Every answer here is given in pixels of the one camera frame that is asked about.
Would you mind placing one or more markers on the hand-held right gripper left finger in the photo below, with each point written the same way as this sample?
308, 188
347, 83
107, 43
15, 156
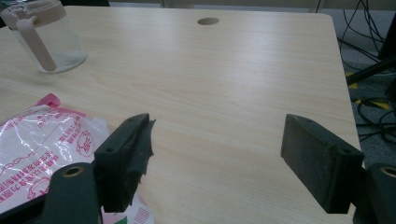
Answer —
120, 161

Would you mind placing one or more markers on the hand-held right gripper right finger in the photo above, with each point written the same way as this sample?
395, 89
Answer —
323, 165

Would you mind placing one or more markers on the white plastic bag pink print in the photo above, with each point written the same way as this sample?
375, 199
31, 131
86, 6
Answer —
40, 146

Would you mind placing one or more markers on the glass jar with beige lid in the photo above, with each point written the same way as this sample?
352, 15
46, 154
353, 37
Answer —
46, 34

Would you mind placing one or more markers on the black metal stand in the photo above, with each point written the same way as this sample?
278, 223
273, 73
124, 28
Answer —
370, 70

